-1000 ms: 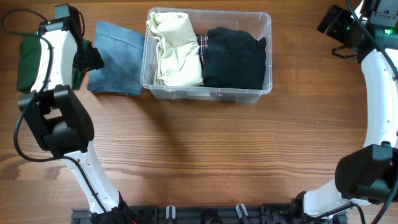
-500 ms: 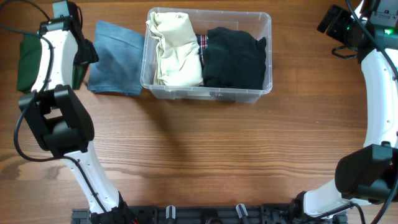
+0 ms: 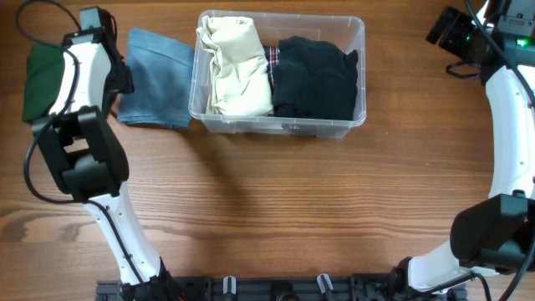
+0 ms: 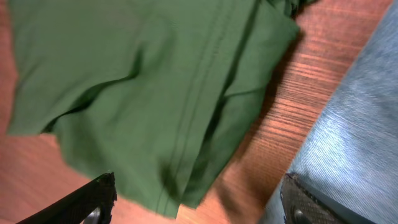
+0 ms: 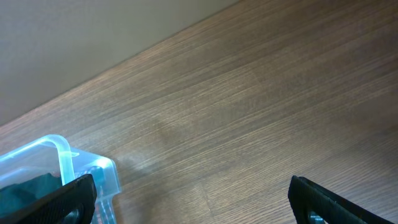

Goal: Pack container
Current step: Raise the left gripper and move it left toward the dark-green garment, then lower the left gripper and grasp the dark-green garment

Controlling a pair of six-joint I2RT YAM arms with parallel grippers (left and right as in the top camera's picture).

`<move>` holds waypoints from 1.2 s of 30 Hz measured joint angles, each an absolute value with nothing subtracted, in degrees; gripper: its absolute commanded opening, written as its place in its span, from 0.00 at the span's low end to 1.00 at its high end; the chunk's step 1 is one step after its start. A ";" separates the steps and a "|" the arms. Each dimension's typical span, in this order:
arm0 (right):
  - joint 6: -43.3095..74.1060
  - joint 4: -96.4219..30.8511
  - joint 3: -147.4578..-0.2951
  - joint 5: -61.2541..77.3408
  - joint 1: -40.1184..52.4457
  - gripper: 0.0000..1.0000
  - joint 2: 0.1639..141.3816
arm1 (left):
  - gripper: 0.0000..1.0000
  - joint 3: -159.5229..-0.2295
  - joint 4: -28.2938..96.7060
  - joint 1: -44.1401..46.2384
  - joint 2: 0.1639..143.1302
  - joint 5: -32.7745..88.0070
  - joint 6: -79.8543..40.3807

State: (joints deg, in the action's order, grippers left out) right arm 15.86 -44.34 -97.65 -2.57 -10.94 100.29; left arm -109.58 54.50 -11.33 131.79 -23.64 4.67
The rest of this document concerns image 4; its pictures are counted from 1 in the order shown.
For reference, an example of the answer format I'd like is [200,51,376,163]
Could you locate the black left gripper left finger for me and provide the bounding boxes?
[17,172,117,224]

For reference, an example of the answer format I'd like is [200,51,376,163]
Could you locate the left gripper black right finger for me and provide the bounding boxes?
[280,173,374,224]

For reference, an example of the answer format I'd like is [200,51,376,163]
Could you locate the green garment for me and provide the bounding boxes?
[7,0,303,218]

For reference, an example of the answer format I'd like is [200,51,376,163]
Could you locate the blue folded towel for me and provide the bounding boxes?
[257,0,398,224]

